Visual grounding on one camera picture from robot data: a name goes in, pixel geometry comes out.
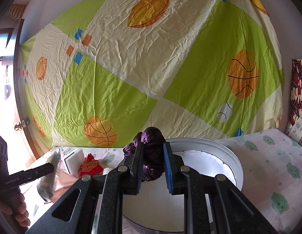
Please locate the brass door knob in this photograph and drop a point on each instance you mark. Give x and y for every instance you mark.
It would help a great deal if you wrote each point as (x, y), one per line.
(22, 124)

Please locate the clear plastic wrapper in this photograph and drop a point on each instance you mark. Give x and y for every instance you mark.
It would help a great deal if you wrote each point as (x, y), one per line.
(47, 184)

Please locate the white black sponge block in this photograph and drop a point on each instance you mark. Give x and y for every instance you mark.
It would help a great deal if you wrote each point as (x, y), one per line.
(73, 158)

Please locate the plaid hanging cloth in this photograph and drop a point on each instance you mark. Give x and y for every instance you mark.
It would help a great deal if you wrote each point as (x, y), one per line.
(295, 132)

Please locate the red embroidered pouch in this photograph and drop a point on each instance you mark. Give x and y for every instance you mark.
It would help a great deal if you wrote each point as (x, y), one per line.
(90, 166)

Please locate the round cookie tin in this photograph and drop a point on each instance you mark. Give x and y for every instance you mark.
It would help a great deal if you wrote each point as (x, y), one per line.
(154, 209)

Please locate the basketball pattern hanging sheet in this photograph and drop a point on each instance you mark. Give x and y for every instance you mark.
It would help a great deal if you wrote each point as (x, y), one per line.
(105, 70)

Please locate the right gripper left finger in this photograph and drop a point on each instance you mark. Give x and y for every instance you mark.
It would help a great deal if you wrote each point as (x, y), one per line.
(94, 201)

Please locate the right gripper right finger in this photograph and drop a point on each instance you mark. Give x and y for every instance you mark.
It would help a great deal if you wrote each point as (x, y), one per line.
(211, 204)

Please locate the person's left hand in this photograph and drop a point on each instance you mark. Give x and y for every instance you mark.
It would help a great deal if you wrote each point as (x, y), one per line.
(22, 213)

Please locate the wooden door frame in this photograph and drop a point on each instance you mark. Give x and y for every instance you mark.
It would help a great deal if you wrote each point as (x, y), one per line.
(29, 143)

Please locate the pink edged white towel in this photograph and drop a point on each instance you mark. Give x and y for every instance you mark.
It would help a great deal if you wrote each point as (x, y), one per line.
(64, 182)

